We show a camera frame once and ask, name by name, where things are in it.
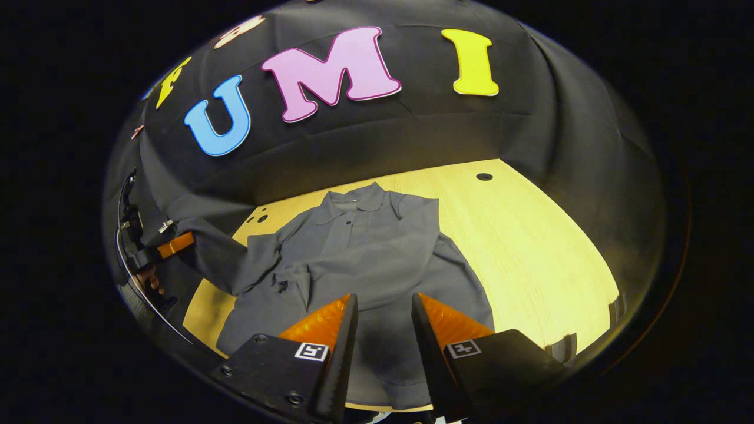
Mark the grey collared shirt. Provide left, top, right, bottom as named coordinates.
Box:
left=170, top=181, right=495, bottom=411

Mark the black backdrop cloth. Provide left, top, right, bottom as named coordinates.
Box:
left=103, top=0, right=666, bottom=354

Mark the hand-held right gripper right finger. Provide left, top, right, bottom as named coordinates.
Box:
left=411, top=293, right=569, bottom=423

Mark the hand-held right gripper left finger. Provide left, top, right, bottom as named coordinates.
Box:
left=215, top=293, right=359, bottom=423

